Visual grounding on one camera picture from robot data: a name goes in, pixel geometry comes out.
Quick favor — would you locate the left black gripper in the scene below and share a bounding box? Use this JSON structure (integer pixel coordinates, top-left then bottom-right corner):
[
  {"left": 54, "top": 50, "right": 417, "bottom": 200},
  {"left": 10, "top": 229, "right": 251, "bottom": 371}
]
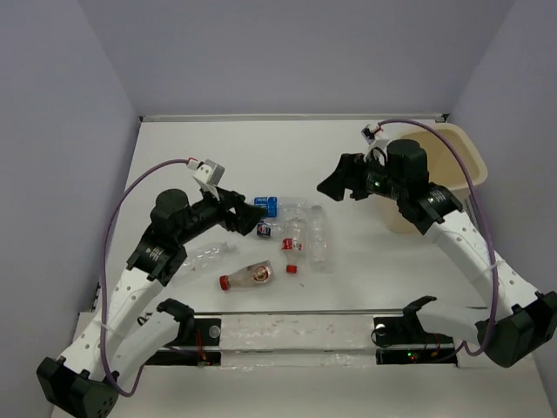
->
[{"left": 176, "top": 183, "right": 267, "bottom": 245}]

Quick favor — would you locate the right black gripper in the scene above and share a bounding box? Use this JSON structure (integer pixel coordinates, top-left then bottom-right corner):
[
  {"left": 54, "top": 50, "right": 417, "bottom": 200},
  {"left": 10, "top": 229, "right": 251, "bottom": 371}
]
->
[{"left": 315, "top": 151, "right": 405, "bottom": 201}]

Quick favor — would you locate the blue label water bottle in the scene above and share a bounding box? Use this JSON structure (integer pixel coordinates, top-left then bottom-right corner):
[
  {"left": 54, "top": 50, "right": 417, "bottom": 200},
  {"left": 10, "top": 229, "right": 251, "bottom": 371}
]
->
[{"left": 252, "top": 195, "right": 308, "bottom": 219}]

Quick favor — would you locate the red label cola bottle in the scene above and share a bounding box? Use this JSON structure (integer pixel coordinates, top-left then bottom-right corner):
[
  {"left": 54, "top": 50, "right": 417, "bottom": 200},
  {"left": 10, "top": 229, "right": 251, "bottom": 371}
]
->
[{"left": 281, "top": 217, "right": 307, "bottom": 274}]

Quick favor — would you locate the red cap clear bottle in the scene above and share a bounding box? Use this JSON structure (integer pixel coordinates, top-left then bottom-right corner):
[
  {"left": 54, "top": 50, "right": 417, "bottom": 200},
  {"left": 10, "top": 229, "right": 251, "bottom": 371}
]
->
[{"left": 218, "top": 260, "right": 273, "bottom": 292}]

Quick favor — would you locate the clear ribbed plastic bottle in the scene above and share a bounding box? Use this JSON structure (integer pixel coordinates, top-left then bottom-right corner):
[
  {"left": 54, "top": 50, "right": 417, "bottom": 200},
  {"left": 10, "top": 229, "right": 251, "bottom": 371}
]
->
[{"left": 308, "top": 205, "right": 334, "bottom": 273}]

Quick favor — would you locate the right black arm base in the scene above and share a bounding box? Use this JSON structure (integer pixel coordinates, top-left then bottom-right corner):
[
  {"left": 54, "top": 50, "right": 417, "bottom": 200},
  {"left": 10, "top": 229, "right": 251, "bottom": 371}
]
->
[{"left": 370, "top": 316, "right": 458, "bottom": 366}]

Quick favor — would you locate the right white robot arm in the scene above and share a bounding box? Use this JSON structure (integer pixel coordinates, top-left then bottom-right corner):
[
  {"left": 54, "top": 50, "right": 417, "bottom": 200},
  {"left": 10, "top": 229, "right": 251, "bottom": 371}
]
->
[{"left": 317, "top": 139, "right": 556, "bottom": 367}]

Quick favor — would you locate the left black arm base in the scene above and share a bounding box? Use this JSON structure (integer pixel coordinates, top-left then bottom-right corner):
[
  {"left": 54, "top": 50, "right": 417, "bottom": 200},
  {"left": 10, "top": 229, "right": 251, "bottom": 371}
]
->
[{"left": 145, "top": 316, "right": 222, "bottom": 367}]

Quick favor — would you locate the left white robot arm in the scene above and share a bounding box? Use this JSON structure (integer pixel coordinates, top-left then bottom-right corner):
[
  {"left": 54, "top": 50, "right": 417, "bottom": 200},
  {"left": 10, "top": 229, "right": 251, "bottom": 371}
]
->
[{"left": 37, "top": 189, "right": 265, "bottom": 417}]

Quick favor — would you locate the beige plastic bin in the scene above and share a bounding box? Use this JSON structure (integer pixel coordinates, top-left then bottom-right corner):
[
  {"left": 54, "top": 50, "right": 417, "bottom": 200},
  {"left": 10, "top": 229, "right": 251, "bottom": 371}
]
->
[{"left": 374, "top": 123, "right": 488, "bottom": 233}]

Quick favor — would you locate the pepsi label plastic bottle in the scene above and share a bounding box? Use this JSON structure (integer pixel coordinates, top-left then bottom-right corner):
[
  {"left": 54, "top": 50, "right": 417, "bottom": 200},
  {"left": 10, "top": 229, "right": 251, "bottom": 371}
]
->
[{"left": 255, "top": 218, "right": 286, "bottom": 241}]

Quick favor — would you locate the crushed clear plastic bottle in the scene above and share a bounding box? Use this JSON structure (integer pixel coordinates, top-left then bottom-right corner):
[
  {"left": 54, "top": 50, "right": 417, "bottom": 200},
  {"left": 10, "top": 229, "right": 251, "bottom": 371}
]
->
[{"left": 171, "top": 241, "right": 238, "bottom": 287}]

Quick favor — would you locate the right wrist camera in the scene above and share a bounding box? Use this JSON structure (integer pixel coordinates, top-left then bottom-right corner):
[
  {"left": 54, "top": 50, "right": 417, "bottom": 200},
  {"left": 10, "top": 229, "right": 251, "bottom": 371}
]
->
[{"left": 361, "top": 124, "right": 390, "bottom": 159}]

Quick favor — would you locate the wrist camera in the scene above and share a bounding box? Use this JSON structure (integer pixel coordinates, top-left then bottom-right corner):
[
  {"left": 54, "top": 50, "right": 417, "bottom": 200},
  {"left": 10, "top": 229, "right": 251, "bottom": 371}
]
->
[
  {"left": 193, "top": 159, "right": 225, "bottom": 200},
  {"left": 361, "top": 124, "right": 390, "bottom": 159}
]

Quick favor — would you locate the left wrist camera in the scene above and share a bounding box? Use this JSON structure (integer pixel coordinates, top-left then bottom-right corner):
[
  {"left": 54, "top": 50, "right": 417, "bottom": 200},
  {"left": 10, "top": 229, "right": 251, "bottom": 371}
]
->
[{"left": 193, "top": 159, "right": 225, "bottom": 200}]

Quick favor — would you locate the metal rear table rail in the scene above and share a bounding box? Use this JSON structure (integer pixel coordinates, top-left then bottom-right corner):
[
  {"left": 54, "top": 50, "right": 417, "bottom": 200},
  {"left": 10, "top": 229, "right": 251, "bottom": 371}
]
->
[{"left": 139, "top": 113, "right": 450, "bottom": 123}]

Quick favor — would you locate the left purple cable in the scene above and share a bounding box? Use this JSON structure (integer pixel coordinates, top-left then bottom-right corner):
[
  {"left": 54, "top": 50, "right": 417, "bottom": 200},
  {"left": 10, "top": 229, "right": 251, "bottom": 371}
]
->
[{"left": 99, "top": 158, "right": 198, "bottom": 398}]

